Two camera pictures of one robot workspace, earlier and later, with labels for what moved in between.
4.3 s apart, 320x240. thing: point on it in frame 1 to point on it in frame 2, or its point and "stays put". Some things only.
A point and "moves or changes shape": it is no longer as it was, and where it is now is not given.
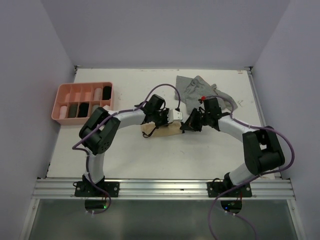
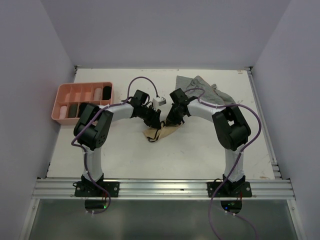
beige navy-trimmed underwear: x=150 y=129 moves or changes shape
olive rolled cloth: x=72 y=110 stays put
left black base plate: x=88 y=189 stays put
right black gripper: x=191 y=124 to x=170 y=119
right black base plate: x=215 y=188 stays put
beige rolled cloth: x=98 y=94 stays put
